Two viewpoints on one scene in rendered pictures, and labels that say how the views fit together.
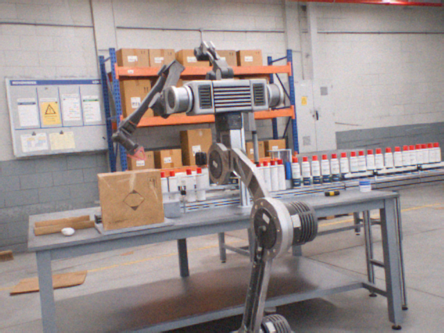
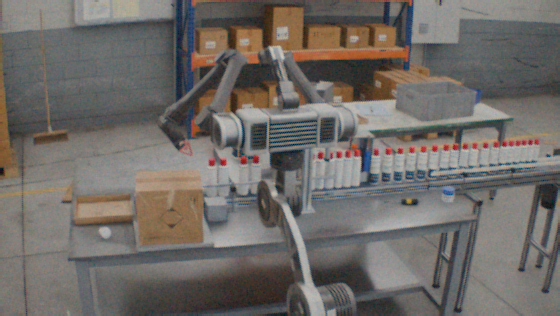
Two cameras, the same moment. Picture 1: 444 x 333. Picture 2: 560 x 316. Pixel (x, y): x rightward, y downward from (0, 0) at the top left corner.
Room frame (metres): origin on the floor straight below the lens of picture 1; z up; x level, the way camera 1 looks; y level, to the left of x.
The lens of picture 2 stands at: (0.03, -0.20, 2.21)
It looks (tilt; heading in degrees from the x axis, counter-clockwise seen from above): 20 degrees down; 5
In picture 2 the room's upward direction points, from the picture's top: 2 degrees clockwise
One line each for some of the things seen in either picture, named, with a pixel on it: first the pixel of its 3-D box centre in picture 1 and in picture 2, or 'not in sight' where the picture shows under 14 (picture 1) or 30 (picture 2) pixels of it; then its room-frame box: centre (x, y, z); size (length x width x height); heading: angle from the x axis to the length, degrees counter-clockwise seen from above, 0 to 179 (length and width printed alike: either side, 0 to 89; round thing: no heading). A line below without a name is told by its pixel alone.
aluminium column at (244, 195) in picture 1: (241, 151); (308, 148); (3.05, -0.10, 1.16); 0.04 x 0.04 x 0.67; 21
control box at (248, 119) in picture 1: (243, 116); (318, 103); (3.12, -0.14, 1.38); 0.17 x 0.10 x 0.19; 166
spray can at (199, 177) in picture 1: (200, 184); (255, 174); (3.10, 0.17, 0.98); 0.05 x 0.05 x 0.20
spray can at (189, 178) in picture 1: (190, 185); (243, 175); (3.08, 0.23, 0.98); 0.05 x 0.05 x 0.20
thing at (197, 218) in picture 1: (202, 206); (257, 188); (3.30, 0.18, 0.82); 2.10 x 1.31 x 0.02; 111
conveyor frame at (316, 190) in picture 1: (229, 200); (289, 194); (3.17, 0.00, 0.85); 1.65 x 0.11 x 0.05; 111
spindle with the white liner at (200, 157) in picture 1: (202, 173); (263, 147); (3.40, 0.17, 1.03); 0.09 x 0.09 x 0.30
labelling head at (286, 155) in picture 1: (280, 169); (358, 156); (3.40, -0.37, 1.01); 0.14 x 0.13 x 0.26; 111
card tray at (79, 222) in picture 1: (64, 224); (103, 208); (2.81, 0.93, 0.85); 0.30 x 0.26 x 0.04; 111
